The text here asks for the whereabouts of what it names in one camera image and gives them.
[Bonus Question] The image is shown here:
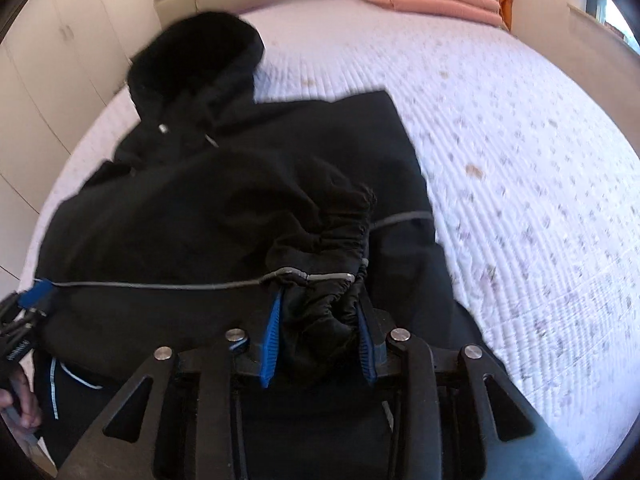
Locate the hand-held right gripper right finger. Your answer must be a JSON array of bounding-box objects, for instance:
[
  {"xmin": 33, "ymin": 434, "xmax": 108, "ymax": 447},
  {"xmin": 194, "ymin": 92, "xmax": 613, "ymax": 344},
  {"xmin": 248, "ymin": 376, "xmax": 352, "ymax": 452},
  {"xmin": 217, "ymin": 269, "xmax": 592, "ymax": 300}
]
[{"xmin": 356, "ymin": 299, "xmax": 584, "ymax": 480}]

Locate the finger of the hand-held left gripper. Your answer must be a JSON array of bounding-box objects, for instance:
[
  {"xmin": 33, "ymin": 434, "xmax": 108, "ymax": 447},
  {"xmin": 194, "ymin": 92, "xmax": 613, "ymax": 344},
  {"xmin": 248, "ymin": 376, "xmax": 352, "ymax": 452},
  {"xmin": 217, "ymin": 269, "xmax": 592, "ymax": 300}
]
[{"xmin": 0, "ymin": 279, "xmax": 55, "ymax": 335}]

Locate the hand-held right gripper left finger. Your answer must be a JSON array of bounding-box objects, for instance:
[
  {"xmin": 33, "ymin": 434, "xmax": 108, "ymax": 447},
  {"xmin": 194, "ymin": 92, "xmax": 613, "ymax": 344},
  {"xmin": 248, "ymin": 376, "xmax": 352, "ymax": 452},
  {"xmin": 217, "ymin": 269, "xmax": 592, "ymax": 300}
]
[{"xmin": 55, "ymin": 285, "xmax": 287, "ymax": 480}]

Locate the black hooded jacket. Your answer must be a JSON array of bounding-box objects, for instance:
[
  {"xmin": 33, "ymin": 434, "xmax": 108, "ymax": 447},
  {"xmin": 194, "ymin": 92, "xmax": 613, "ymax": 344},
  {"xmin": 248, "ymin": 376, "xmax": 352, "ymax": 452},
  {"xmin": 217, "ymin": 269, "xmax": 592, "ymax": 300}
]
[{"xmin": 32, "ymin": 11, "xmax": 498, "ymax": 480}]

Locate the person's left hand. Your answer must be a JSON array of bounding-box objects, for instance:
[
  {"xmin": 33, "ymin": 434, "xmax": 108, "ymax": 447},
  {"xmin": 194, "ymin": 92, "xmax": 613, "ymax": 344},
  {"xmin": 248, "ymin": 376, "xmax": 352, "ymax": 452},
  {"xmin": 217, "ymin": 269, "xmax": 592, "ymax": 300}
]
[{"xmin": 0, "ymin": 364, "xmax": 44, "ymax": 432}]

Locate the white wardrobe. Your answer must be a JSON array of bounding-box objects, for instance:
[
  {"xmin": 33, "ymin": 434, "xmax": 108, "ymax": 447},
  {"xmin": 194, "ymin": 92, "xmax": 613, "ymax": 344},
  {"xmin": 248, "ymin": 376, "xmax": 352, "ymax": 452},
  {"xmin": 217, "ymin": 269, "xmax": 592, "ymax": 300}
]
[{"xmin": 0, "ymin": 0, "xmax": 164, "ymax": 292}]

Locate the bed with white quilted cover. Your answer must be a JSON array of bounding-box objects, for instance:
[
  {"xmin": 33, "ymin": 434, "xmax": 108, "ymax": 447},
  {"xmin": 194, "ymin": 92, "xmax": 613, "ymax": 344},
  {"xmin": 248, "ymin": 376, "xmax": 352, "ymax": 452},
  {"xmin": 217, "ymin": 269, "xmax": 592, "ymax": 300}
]
[{"xmin": 20, "ymin": 0, "xmax": 640, "ymax": 480}]

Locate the window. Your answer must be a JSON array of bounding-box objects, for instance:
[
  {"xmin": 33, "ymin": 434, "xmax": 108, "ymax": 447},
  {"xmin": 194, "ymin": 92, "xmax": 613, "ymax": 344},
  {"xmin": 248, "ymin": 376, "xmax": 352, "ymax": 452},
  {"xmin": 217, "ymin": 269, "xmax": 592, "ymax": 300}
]
[{"xmin": 567, "ymin": 0, "xmax": 640, "ymax": 61}]

